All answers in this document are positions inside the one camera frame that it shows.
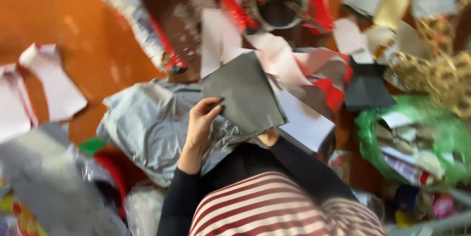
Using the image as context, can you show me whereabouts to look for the red paper piece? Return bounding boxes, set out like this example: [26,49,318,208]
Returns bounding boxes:
[303,0,335,35]

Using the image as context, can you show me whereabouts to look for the gray plastic bag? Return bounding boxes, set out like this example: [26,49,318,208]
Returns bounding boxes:
[96,78,260,187]

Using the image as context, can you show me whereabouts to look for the white paper strip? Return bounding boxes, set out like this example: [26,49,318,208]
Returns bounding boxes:
[200,8,243,78]

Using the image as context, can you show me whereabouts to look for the small green paper piece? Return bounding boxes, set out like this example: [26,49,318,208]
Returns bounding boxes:
[78,137,107,156]

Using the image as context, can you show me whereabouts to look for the red white striped garment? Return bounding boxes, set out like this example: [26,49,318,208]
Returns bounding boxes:
[188,172,387,236]

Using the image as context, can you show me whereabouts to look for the person's right hand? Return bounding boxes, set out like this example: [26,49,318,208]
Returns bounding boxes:
[257,129,281,148]

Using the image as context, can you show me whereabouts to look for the person's left hand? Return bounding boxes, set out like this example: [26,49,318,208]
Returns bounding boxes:
[184,97,225,152]

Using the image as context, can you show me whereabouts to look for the green plastic bag of scraps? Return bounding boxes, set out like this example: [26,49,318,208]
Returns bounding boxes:
[354,94,471,187]

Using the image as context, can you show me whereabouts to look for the straw wicker basket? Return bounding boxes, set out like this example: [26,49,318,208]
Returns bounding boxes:
[386,15,471,121]

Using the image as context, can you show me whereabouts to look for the silver foil strip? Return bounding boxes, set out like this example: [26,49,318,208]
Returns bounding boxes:
[74,0,188,75]

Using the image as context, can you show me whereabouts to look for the large gray paper sheet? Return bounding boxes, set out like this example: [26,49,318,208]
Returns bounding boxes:
[0,121,127,236]

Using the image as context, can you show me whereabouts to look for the white paper sheet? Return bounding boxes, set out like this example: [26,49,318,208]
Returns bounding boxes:
[277,90,336,153]

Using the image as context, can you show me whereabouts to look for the black paper cutout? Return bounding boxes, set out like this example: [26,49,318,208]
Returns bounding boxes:
[344,57,397,112]

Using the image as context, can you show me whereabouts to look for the round metal tin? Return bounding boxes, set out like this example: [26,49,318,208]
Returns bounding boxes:
[250,0,310,32]

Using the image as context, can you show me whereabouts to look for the pink paper piece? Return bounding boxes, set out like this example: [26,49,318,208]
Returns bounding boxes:
[0,63,39,144]
[18,43,88,123]

